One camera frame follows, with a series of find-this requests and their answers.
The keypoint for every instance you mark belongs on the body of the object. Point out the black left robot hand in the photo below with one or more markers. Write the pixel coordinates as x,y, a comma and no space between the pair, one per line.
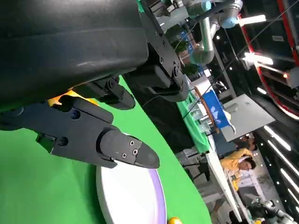
70,46

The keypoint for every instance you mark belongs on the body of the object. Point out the orange and white bread roll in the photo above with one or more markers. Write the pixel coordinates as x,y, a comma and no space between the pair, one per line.
175,221
70,93

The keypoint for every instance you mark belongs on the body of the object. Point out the green potted plant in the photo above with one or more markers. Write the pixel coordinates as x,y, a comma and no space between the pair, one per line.
180,45

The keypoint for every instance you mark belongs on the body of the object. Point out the black backdrop curtain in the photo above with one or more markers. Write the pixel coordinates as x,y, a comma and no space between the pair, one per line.
163,121

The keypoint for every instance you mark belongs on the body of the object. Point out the blue plastic bin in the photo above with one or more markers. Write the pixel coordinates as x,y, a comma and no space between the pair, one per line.
215,109

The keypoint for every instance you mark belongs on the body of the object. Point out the green background table cloth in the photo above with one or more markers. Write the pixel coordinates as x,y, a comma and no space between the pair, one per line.
198,140

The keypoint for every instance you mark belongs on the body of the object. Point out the lilac plate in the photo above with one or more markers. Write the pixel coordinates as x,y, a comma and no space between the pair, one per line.
130,193

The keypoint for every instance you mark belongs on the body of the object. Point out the grey board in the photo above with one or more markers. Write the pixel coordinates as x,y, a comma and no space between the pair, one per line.
247,114

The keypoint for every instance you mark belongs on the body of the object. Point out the white desk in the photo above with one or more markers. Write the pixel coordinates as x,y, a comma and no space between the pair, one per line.
217,170

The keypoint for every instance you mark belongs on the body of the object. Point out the person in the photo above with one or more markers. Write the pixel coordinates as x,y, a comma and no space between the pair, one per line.
247,140
231,162

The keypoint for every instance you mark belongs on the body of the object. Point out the silver background robot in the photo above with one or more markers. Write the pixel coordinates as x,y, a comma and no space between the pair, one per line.
268,205

